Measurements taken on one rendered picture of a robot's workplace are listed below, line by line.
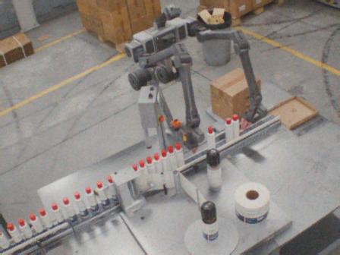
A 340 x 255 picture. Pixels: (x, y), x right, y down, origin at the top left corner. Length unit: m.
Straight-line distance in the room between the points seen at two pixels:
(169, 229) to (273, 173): 0.80
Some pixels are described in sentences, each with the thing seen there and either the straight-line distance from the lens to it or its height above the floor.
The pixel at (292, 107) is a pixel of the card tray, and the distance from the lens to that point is 3.38.
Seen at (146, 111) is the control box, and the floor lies 1.41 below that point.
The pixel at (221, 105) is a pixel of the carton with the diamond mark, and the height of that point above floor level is 0.98.
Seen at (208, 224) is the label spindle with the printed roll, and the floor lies 1.06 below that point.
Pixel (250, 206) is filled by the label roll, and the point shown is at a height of 1.02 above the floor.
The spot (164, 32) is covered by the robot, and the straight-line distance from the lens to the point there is 3.07.
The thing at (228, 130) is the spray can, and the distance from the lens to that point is 2.88.
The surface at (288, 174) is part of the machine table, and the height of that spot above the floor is 0.83.
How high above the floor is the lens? 2.86
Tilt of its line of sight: 38 degrees down
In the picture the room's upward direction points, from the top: 10 degrees counter-clockwise
